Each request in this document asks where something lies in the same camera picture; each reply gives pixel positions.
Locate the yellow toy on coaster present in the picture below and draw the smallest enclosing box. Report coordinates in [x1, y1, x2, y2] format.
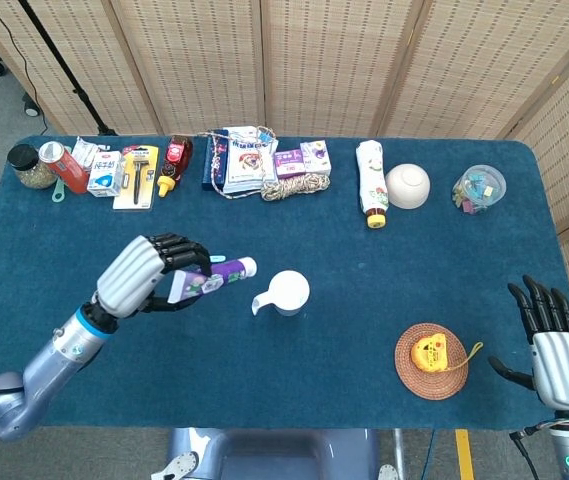
[410, 335, 485, 374]

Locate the white snack packet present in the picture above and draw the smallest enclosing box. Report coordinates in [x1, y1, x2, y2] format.
[71, 137, 110, 174]

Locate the purple white box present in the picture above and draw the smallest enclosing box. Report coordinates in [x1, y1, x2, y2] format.
[273, 148, 308, 180]

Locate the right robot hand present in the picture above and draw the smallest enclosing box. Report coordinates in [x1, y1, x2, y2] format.
[487, 274, 569, 412]

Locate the white bottle yellow cap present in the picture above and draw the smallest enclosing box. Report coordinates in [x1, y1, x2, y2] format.
[354, 140, 391, 230]

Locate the blue tablecloth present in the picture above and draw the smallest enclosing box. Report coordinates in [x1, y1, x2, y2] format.
[0, 134, 569, 431]

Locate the bamboo folding screen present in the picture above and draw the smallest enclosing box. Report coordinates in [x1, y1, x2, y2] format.
[0, 0, 569, 361]

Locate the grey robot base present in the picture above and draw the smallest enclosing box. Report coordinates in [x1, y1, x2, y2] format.
[151, 427, 400, 480]

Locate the dark blue box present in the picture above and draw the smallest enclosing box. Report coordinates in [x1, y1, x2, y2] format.
[201, 130, 230, 192]

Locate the small white box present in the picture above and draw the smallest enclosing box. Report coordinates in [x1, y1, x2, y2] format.
[299, 140, 333, 177]

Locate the clear jar of binder clips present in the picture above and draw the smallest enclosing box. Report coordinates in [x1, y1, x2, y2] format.
[451, 164, 509, 217]

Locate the black cable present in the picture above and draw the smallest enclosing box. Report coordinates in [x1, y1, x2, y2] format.
[0, 0, 53, 135]

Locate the black tripod stand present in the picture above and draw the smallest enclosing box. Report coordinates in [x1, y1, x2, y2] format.
[16, 0, 120, 137]

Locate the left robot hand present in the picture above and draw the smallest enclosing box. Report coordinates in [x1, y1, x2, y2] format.
[94, 232, 214, 320]

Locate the orange drink can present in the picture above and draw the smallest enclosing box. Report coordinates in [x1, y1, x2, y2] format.
[37, 140, 90, 195]

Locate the white blue milk carton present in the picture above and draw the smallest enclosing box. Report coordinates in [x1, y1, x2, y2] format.
[86, 151, 126, 199]

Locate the glass jar black lid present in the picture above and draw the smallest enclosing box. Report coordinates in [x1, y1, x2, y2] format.
[7, 143, 58, 191]

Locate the woven rattan coaster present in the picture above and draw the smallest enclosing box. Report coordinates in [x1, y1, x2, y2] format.
[394, 322, 469, 401]

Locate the cream upturned bowl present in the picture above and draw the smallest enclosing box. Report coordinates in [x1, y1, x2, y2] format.
[384, 163, 432, 211]

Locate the white printed pouch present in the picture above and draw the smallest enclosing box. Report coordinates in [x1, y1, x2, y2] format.
[223, 125, 280, 196]

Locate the white plastic mug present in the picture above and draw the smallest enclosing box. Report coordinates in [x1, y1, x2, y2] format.
[251, 269, 311, 318]

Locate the purple toothpaste tube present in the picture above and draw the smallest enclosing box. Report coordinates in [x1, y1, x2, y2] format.
[166, 256, 259, 305]

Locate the brown syrup bottle yellow cap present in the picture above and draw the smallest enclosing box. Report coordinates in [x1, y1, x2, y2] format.
[157, 135, 195, 199]

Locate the razor on yellow card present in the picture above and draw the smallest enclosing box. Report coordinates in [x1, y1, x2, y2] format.
[112, 144, 160, 212]

